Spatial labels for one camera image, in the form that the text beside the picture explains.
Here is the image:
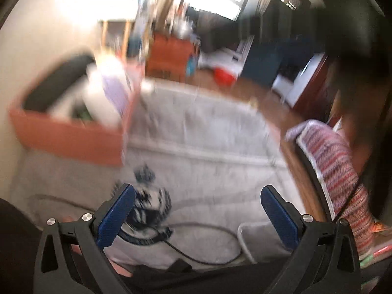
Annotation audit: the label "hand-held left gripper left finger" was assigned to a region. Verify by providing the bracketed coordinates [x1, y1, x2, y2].
[33, 183, 137, 294]

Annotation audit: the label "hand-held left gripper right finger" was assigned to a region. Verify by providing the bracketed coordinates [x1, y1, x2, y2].
[260, 185, 362, 294]

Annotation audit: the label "pink cardboard box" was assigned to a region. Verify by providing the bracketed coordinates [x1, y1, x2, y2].
[9, 53, 146, 167]

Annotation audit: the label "purple knit hat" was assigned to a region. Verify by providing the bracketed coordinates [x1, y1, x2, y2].
[102, 75, 132, 117]

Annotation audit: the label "person's right forearm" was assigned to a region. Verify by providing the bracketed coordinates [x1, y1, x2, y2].
[337, 83, 383, 166]

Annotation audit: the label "striped patterned blanket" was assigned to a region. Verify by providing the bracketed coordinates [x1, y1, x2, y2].
[285, 119, 386, 261]

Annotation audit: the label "white cabinet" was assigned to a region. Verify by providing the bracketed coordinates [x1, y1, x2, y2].
[272, 53, 325, 108]

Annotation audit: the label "dark blue quilted door curtain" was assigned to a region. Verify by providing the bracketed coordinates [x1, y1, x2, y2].
[242, 6, 307, 86]

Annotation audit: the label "person's black trousers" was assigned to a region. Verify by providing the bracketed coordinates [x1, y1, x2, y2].
[0, 199, 307, 294]

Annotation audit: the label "red plastic basin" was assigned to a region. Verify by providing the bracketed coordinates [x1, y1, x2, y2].
[213, 66, 238, 86]

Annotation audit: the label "silver pot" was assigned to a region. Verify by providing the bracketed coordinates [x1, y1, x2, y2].
[176, 21, 195, 39]

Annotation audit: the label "orange wooden cabinet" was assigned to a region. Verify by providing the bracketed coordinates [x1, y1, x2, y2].
[145, 32, 196, 82]

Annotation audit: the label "wooden shelf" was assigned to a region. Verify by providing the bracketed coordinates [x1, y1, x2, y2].
[98, 6, 154, 56]

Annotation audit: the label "black cable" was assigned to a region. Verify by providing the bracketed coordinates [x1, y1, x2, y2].
[31, 194, 245, 273]

